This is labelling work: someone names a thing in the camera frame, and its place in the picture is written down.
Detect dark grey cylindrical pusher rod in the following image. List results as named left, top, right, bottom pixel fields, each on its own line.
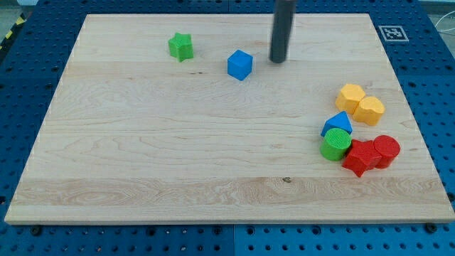
left=269, top=0, right=297, bottom=63

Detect green cylinder block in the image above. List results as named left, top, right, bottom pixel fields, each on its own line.
left=320, top=128, right=352, bottom=161

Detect white fiducial marker tag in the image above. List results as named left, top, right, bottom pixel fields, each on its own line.
left=378, top=25, right=409, bottom=42

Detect blue cube block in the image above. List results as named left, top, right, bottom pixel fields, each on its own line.
left=227, top=50, right=253, bottom=80

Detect yellow hexagon block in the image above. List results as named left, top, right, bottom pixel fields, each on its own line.
left=335, top=84, right=365, bottom=114

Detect light wooden board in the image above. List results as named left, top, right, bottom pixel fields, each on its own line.
left=5, top=14, right=454, bottom=225

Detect yellow heart block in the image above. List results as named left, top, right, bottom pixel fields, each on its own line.
left=353, top=96, right=385, bottom=126

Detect blue triangle block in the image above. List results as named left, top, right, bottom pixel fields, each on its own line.
left=321, top=111, right=353, bottom=137

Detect red cylinder block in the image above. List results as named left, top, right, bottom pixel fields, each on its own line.
left=373, top=135, right=401, bottom=169

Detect green star block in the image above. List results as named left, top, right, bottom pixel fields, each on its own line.
left=168, top=33, right=193, bottom=62

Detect red star block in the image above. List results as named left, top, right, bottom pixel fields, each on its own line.
left=342, top=139, right=382, bottom=177

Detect white cable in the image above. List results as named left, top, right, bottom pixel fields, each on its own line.
left=434, top=10, right=455, bottom=36

